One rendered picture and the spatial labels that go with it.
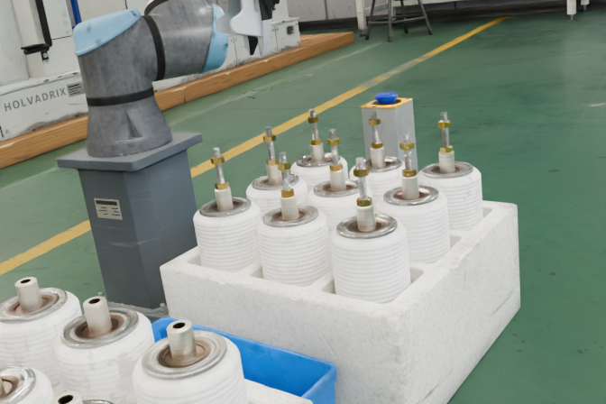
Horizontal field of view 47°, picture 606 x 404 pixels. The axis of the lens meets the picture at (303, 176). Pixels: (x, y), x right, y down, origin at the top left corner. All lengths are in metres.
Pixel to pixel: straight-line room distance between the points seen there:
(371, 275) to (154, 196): 0.50
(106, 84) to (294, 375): 0.59
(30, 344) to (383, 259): 0.40
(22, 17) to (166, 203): 1.97
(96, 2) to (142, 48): 2.34
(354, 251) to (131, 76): 0.55
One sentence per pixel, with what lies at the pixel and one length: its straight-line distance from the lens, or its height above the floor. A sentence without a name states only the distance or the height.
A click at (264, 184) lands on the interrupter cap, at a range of 1.08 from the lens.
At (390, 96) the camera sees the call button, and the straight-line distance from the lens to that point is 1.25.
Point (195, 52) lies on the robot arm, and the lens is 1.24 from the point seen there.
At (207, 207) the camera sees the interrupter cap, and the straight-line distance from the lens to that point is 1.00.
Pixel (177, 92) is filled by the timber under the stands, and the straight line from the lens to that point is 3.44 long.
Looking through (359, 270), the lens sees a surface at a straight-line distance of 0.83.
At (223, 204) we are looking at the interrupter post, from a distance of 0.98.
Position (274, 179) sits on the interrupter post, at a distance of 1.07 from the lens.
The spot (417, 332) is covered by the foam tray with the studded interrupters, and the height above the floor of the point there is 0.14.
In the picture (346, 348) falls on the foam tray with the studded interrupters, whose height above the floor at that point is 0.12.
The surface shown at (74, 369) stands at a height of 0.24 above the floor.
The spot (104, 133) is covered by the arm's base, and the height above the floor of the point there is 0.34.
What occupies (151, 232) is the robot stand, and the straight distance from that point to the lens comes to 1.22.
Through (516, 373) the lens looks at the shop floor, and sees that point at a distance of 1.03.
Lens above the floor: 0.56
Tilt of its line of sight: 17 degrees down
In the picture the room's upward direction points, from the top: 7 degrees counter-clockwise
